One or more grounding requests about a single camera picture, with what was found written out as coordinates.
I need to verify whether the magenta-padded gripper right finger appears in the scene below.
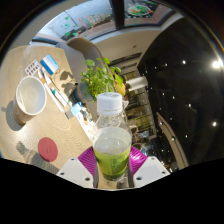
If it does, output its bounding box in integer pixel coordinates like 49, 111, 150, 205
128, 145, 171, 189

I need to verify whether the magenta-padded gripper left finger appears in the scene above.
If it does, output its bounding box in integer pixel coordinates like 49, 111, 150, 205
56, 145, 98, 189

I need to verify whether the green-labelled clear drink bottle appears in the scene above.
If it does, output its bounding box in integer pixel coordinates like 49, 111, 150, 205
89, 92, 133, 183

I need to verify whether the open printed booklet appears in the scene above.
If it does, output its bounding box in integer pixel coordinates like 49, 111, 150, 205
75, 109, 96, 138

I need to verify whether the flat round red coaster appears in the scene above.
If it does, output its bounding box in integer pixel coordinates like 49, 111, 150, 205
37, 136, 59, 163

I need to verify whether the small light blue box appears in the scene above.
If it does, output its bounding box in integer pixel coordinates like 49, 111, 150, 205
69, 101, 84, 118

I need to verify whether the white tube with teal cap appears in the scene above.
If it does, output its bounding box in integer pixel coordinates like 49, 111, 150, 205
49, 84, 69, 108

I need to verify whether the person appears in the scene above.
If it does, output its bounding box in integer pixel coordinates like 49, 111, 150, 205
114, 81, 127, 98

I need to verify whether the white round pillar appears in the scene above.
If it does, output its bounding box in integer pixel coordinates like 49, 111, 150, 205
125, 75, 149, 93

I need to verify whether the green potted plant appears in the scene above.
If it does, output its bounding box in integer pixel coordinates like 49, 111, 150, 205
72, 57, 125, 104

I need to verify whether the brown paper cup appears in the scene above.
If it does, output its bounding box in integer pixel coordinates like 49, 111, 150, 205
13, 75, 48, 126

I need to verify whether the brown paper bag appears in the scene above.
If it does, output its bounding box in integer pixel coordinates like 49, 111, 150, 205
49, 67, 78, 98

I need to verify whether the blue white flat box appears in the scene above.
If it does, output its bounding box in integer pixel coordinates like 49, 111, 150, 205
39, 53, 60, 76

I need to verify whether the pill blister pack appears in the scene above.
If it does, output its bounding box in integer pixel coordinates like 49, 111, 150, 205
24, 59, 42, 77

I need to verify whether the grey curved sofa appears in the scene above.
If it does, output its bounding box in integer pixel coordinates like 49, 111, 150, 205
54, 37, 108, 101

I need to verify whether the group of ceiling lights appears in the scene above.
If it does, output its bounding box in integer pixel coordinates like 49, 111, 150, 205
146, 58, 224, 141

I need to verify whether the large decorated window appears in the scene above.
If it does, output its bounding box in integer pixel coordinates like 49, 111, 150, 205
33, 0, 176, 44

